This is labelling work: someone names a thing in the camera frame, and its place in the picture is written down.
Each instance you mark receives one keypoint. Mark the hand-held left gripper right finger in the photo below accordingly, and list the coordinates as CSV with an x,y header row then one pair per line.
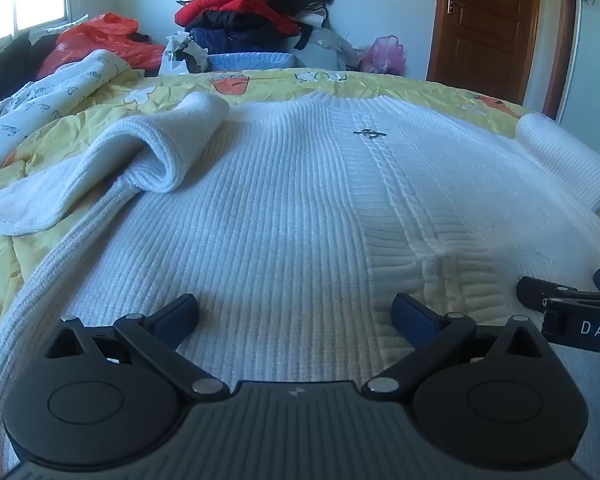
x,y
412,316

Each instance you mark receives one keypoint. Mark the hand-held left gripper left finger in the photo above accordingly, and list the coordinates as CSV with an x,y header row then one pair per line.
x,y
177,316

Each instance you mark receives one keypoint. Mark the white knit sweater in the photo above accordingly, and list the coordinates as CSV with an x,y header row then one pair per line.
x,y
290,200

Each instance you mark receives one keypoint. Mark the yellow carrot print bedsheet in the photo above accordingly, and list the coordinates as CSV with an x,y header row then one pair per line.
x,y
65,125

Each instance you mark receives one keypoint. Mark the white wardrobe with flower stickers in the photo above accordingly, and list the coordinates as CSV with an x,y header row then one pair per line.
x,y
597,50

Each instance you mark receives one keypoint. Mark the white printed quilt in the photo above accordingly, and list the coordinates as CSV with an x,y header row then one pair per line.
x,y
45,95

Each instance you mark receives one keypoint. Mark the white plastic bag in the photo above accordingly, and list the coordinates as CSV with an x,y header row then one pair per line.
x,y
177,57

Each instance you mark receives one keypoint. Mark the pink plastic bag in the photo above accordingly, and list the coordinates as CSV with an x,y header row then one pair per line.
x,y
385,55

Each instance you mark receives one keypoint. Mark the blue knit garment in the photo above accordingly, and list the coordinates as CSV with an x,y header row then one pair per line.
x,y
255,61

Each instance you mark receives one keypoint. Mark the brown wooden door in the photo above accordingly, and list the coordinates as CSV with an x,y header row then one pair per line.
x,y
485,25

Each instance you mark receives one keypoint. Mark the navy blue jacket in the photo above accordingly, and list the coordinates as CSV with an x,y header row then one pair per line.
x,y
240,40

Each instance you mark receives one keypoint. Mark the grey plastic bag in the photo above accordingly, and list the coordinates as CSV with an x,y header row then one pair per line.
x,y
330,45

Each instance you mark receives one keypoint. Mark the red plastic bag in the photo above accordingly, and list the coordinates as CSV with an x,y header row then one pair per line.
x,y
95,40

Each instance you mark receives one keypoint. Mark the black quilted jacket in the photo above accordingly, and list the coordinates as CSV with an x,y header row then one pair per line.
x,y
225,19

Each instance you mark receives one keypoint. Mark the dark cloth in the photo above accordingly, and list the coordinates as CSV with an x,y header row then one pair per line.
x,y
10,65

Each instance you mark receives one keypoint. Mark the red jacket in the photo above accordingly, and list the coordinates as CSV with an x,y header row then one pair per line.
x,y
230,0

